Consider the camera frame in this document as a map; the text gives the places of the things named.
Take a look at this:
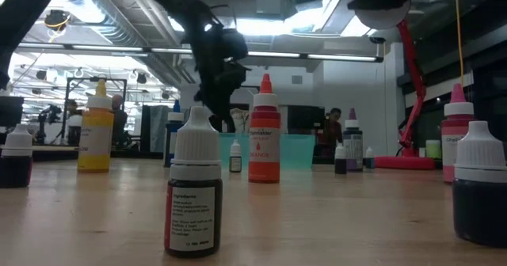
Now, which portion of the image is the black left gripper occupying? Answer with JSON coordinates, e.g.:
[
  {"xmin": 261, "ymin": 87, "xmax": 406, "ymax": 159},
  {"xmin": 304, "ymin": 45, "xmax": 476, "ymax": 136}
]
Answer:
[{"xmin": 189, "ymin": 4, "xmax": 251, "ymax": 135}]

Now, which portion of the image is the orange food coloring bottle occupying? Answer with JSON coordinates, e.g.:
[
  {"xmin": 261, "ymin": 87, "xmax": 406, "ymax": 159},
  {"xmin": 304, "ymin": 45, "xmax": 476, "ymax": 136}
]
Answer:
[{"xmin": 248, "ymin": 74, "xmax": 282, "ymax": 184}]

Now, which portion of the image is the blue food coloring bottle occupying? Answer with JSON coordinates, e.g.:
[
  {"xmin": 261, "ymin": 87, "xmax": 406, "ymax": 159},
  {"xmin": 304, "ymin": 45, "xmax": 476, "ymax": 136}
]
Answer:
[{"xmin": 164, "ymin": 99, "xmax": 185, "ymax": 168}]

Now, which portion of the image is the yellow food coloring bottle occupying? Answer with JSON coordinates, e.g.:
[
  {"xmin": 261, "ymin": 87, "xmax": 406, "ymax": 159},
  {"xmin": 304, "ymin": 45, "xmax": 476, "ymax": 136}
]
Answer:
[{"xmin": 77, "ymin": 78, "xmax": 115, "ymax": 173}]

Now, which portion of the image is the purple food coloring bottle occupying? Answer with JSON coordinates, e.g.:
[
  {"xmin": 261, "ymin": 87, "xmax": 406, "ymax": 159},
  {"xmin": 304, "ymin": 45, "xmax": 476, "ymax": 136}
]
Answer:
[{"xmin": 342, "ymin": 107, "xmax": 364, "ymax": 172}]

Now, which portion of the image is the pink food coloring bottle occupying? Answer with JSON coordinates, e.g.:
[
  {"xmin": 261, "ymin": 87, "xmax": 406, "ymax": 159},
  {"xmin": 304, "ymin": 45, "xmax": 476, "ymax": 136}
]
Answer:
[{"xmin": 441, "ymin": 82, "xmax": 475, "ymax": 184}]

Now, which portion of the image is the black cabinet with grey cover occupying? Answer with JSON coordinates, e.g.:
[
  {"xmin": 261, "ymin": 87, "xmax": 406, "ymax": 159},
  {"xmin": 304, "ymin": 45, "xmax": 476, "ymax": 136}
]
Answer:
[{"xmin": 140, "ymin": 104, "xmax": 172, "ymax": 154}]

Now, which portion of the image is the teal translucent plastic tray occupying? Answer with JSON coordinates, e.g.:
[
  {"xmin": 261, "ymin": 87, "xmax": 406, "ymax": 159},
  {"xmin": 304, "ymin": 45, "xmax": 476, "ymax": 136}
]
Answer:
[{"xmin": 217, "ymin": 133, "xmax": 316, "ymax": 170}]

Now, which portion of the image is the black monitor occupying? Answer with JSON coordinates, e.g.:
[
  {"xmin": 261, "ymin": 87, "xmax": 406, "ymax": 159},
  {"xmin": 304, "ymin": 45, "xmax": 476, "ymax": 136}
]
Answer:
[
  {"xmin": 0, "ymin": 96, "xmax": 25, "ymax": 127},
  {"xmin": 287, "ymin": 104, "xmax": 326, "ymax": 136}
]

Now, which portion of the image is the person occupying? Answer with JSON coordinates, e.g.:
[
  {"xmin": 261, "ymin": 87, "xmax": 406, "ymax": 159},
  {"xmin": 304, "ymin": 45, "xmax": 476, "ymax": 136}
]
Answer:
[
  {"xmin": 109, "ymin": 94, "xmax": 130, "ymax": 147},
  {"xmin": 316, "ymin": 107, "xmax": 344, "ymax": 158}
]

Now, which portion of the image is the long ceiling light bar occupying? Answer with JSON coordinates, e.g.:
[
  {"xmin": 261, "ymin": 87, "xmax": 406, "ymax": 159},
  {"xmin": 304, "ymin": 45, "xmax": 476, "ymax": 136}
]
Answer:
[{"xmin": 17, "ymin": 42, "xmax": 384, "ymax": 63}]

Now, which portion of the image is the black ceiling-mounted device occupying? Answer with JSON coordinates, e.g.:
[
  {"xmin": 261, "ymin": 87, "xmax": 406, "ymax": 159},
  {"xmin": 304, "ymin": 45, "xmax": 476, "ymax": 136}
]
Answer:
[{"xmin": 43, "ymin": 9, "xmax": 72, "ymax": 32}]

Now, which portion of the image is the red desk lamp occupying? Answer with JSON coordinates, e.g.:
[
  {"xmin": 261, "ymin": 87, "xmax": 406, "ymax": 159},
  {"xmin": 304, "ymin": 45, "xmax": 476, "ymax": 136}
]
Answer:
[{"xmin": 353, "ymin": 0, "xmax": 436, "ymax": 171}]

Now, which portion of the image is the green cup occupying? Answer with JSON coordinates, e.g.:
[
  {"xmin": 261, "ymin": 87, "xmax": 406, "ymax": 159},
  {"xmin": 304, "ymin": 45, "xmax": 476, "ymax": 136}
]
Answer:
[{"xmin": 425, "ymin": 139, "xmax": 442, "ymax": 159}]

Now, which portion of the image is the yellow extension cord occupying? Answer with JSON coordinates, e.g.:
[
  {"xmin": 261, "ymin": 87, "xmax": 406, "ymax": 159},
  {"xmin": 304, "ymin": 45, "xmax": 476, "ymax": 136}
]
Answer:
[{"xmin": 455, "ymin": 0, "xmax": 464, "ymax": 87}]

